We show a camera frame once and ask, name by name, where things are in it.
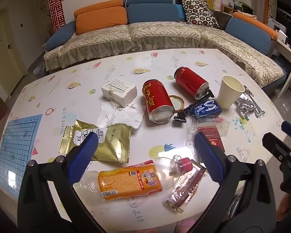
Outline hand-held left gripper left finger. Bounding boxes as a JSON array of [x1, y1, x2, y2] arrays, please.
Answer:
[[17, 132, 99, 233]]

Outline light blue cushion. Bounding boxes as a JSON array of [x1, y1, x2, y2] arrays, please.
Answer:
[[175, 4, 187, 20]]

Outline white cardboard box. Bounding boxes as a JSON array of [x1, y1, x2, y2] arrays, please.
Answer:
[[101, 78, 138, 108]]

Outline orange corner sofa cushion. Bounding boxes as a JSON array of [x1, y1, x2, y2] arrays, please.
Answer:
[[232, 11, 278, 41]]

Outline silver foil wrappers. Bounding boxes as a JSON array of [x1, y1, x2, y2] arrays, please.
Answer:
[[235, 86, 266, 119]]

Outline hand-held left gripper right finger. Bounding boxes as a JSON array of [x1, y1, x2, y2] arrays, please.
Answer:
[[189, 132, 278, 233]]

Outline clear plastic wrapper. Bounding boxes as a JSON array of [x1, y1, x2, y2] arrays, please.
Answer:
[[191, 117, 231, 139]]

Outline pink pillow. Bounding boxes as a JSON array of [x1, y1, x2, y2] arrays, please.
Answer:
[[210, 0, 225, 12]]

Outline blue grid mat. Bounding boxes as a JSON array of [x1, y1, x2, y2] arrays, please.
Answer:
[[0, 114, 43, 201]]

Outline small orange sofa cushion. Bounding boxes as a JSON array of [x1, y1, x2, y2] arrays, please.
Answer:
[[74, 0, 125, 18]]

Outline large blue sofa cushion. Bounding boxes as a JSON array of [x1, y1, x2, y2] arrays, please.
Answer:
[[126, 3, 180, 25]]

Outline dark brown cushion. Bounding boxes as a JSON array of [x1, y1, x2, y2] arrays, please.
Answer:
[[213, 11, 233, 31]]

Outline gold snack packet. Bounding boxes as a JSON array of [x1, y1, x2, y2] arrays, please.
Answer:
[[59, 120, 132, 163]]

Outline large orange sofa cushion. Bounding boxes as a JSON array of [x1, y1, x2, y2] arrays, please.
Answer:
[[75, 6, 129, 36]]

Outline circle patterned pillow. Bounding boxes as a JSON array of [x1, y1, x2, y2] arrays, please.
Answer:
[[179, 0, 220, 29]]

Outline cream door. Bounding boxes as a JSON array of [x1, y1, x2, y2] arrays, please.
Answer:
[[0, 7, 29, 91]]

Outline person's right hand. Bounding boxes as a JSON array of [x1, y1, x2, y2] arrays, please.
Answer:
[[276, 195, 291, 222]]

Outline red paper wall hanging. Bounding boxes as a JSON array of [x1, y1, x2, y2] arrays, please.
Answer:
[[46, 0, 66, 32]]

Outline plastic bottle with orange label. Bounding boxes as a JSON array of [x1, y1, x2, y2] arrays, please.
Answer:
[[73, 156, 194, 201]]

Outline blue corner sofa cushion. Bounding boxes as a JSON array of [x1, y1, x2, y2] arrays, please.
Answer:
[[224, 17, 272, 57]]

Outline blue gum packet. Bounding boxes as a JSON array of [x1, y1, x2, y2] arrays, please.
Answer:
[[189, 99, 223, 118]]

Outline clear wrapper with red stripe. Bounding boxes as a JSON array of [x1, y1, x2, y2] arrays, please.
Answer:
[[165, 160, 207, 213]]

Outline dark red booklet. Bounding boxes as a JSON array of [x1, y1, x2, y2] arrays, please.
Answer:
[[197, 126, 225, 151]]

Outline sofa with beige quilted cover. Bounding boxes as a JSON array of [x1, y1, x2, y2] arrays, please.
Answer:
[[42, 0, 288, 96]]

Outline small blue sofa cushion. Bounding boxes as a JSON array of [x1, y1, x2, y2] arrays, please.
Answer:
[[123, 0, 174, 7]]

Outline pink clothing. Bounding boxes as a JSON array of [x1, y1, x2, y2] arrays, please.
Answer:
[[179, 218, 197, 233]]

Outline black razor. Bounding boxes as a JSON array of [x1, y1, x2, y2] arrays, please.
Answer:
[[173, 89, 214, 122]]

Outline white side table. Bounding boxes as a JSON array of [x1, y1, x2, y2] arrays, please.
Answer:
[[273, 38, 291, 99]]

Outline red drink can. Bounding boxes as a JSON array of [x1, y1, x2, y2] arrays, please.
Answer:
[[174, 66, 210, 100], [142, 79, 175, 123]]

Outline gold jar lid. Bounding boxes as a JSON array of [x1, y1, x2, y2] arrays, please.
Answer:
[[168, 94, 186, 112]]

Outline cream paper cup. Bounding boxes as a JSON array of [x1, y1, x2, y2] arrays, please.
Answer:
[[217, 75, 244, 110]]

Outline crumpled white paper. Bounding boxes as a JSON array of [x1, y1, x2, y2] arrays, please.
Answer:
[[98, 101, 144, 129]]

